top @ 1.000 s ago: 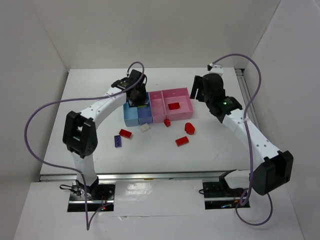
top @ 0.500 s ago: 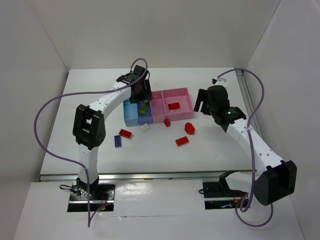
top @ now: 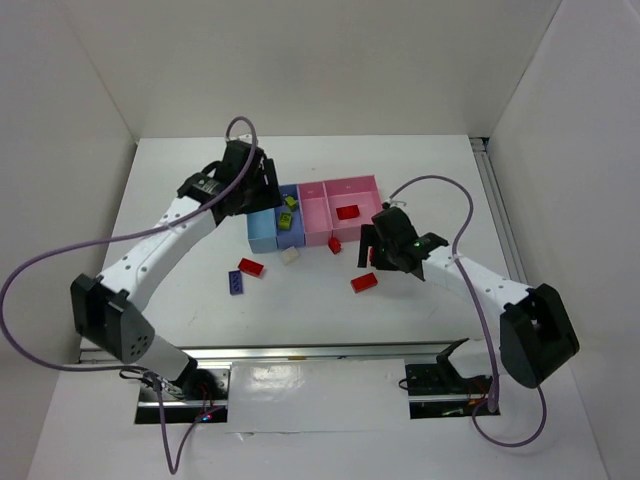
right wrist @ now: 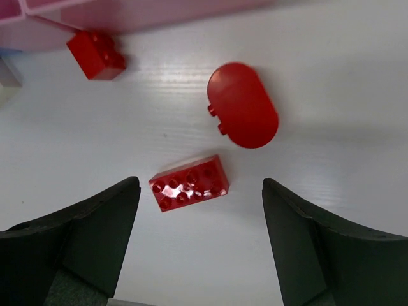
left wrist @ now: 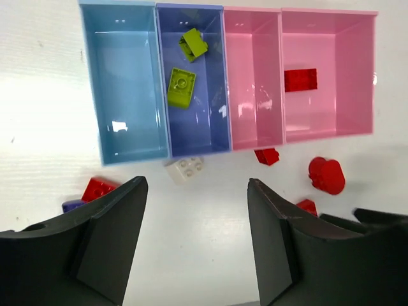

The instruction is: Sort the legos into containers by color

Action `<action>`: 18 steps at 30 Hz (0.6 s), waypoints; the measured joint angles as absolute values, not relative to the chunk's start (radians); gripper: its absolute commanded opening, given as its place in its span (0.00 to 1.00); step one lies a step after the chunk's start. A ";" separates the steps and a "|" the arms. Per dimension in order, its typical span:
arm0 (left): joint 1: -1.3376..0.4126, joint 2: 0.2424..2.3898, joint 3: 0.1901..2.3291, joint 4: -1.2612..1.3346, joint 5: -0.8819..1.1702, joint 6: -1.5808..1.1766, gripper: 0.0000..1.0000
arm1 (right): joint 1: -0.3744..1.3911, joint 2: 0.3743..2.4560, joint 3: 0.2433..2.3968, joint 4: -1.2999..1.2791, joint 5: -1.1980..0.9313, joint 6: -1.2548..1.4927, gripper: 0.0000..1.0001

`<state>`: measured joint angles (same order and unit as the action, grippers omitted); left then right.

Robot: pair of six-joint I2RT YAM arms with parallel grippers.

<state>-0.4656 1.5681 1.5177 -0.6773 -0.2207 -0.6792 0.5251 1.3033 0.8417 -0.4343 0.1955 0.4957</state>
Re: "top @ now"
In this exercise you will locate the dark blue bin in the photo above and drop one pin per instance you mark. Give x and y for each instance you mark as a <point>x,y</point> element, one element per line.
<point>294,236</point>

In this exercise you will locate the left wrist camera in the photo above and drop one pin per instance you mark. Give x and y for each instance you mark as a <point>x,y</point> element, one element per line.
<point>246,138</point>

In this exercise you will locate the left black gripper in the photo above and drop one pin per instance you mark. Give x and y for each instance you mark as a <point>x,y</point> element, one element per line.
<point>265,185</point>

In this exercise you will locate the aluminium side rail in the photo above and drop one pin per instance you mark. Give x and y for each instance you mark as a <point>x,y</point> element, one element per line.
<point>479,146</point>

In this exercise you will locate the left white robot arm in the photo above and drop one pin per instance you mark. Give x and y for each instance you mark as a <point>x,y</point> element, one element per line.
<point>108,309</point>

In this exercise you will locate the white square lego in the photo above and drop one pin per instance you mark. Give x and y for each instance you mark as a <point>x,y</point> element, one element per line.
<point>289,255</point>

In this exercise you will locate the light blue bin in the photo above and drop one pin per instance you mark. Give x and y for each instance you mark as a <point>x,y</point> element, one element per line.
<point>262,231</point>

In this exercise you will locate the aluminium front rail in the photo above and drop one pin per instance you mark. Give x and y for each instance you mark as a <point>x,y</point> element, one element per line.
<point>326,351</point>

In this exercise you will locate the small red lego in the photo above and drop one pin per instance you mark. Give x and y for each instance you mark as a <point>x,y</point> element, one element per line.
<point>334,245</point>

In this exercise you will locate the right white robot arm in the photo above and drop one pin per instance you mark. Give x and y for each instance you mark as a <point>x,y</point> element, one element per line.
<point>530,330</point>

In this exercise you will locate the narrow pink bin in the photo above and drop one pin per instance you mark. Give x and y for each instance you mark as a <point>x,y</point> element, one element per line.
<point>315,213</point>

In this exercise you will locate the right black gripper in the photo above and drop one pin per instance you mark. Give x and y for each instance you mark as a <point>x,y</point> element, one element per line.
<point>377,245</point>

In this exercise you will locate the purple flat lego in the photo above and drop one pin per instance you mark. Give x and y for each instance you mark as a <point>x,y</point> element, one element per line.
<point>235,281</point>

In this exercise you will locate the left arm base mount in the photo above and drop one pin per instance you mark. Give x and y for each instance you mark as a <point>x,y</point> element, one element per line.
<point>209,398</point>

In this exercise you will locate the wide pink bin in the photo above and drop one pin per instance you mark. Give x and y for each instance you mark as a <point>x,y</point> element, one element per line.
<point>362,192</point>

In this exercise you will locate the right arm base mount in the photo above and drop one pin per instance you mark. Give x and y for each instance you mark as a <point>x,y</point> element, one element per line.
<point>436,390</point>

